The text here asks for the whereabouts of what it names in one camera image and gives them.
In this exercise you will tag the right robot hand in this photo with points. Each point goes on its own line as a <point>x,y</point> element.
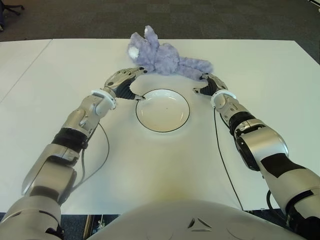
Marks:
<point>215,86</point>

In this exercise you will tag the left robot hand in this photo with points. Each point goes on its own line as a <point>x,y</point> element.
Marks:
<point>118,80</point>

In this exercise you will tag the purple plush doll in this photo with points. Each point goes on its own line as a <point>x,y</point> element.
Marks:
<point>165,58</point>

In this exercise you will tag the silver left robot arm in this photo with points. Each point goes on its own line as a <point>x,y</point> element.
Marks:
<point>75,125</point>

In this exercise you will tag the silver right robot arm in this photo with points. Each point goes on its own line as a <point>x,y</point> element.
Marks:
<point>265,145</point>

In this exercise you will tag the white plate black rim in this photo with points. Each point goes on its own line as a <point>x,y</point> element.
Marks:
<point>163,112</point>

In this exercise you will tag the black office chair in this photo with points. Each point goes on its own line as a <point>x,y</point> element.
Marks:
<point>12,6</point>

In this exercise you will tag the silver robot torso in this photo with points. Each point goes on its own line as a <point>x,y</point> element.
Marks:
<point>195,220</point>

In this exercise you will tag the chrome stand under table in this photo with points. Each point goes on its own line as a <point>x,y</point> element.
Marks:
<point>100,222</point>

